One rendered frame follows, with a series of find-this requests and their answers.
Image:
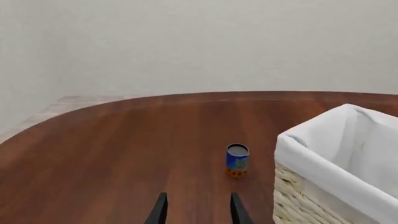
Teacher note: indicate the blue printed tin can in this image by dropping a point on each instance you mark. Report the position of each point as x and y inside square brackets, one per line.
[237, 161]

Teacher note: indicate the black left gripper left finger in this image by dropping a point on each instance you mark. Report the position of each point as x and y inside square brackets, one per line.
[158, 211]

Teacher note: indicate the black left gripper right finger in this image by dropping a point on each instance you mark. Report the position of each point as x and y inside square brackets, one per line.
[239, 211]

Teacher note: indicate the white lined wicker basket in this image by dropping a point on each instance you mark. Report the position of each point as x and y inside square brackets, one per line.
[335, 168]

